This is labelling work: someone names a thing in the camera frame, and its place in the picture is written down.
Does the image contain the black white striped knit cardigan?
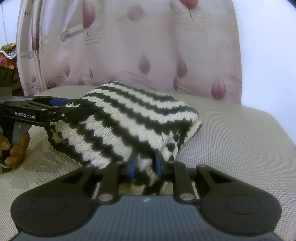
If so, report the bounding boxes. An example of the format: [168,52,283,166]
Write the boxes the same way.
[46,82,201,195]

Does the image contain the left hand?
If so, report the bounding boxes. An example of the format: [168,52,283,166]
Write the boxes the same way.
[1,132,31,169]

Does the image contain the brown cardboard boxes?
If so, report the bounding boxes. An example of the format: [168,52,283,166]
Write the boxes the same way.
[1,66,23,97]

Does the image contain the colourful floral bundle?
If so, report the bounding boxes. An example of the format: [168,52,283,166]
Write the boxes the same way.
[1,43,17,69]

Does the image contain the grey woven mattress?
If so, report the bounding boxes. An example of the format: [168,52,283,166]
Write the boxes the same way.
[1,93,295,240]

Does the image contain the pink leaf print curtain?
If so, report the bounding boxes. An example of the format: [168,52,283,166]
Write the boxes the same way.
[17,1,242,104]

